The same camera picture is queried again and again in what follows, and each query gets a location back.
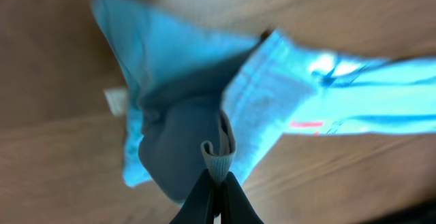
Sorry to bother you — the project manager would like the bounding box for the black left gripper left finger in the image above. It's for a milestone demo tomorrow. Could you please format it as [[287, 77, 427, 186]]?
[[170, 170, 215, 224]]

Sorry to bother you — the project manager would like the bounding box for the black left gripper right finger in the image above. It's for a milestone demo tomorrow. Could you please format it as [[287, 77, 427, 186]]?
[[219, 172, 264, 224]]

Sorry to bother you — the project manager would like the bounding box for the light blue printed t-shirt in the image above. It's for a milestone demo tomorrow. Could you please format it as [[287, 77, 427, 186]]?
[[91, 0, 435, 203]]

